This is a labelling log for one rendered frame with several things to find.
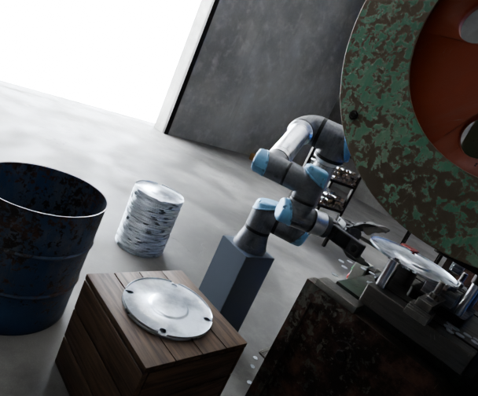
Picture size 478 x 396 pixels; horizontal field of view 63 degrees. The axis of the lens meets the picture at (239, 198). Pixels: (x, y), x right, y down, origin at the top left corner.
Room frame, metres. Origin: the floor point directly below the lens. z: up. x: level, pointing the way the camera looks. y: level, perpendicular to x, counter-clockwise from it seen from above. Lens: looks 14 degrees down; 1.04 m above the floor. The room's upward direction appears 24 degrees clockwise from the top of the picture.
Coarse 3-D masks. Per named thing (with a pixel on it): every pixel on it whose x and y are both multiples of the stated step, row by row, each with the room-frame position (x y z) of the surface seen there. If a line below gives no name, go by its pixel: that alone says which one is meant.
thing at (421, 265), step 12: (372, 240) 1.23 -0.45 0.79; (384, 240) 1.34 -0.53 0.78; (384, 252) 1.15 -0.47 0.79; (396, 252) 1.22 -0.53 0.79; (408, 252) 1.32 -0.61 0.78; (408, 264) 1.16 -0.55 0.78; (420, 264) 1.20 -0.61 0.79; (432, 264) 1.31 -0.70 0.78; (420, 276) 1.08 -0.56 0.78; (432, 276) 1.15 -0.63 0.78; (444, 276) 1.22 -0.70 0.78
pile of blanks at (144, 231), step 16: (128, 208) 2.02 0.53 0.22; (144, 208) 1.97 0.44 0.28; (160, 208) 1.98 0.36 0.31; (176, 208) 2.06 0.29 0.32; (128, 224) 2.00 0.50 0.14; (144, 224) 1.97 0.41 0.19; (160, 224) 2.00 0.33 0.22; (128, 240) 1.97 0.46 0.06; (144, 240) 1.98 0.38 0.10; (160, 240) 2.03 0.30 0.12; (144, 256) 1.99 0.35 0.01
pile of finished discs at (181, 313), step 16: (128, 288) 1.08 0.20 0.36; (144, 288) 1.11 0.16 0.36; (160, 288) 1.16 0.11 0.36; (176, 288) 1.20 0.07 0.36; (128, 304) 1.00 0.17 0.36; (144, 304) 1.04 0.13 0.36; (160, 304) 1.06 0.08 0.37; (176, 304) 1.10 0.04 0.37; (192, 304) 1.15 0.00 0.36; (144, 320) 0.97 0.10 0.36; (160, 320) 1.00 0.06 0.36; (176, 320) 1.03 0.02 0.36; (192, 320) 1.06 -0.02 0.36; (208, 320) 1.12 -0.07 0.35; (160, 336) 0.94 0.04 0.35; (176, 336) 0.95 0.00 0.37; (192, 336) 0.98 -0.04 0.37
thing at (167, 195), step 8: (136, 184) 2.07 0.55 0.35; (144, 184) 2.13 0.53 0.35; (152, 184) 2.19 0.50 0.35; (144, 192) 1.98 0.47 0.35; (152, 192) 2.05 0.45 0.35; (160, 192) 2.09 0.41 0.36; (168, 192) 2.15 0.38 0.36; (176, 192) 2.23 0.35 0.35; (168, 200) 2.04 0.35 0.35; (176, 200) 2.10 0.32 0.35
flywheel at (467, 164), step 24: (456, 0) 0.98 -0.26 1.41; (432, 24) 0.99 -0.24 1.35; (456, 24) 0.96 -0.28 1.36; (432, 48) 0.98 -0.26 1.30; (456, 48) 0.95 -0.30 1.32; (432, 72) 0.96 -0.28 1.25; (456, 72) 0.93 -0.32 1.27; (432, 96) 0.95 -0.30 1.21; (456, 96) 0.92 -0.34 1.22; (432, 120) 0.93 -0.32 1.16; (456, 120) 0.90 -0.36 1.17; (432, 144) 0.91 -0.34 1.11; (456, 144) 0.89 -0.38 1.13
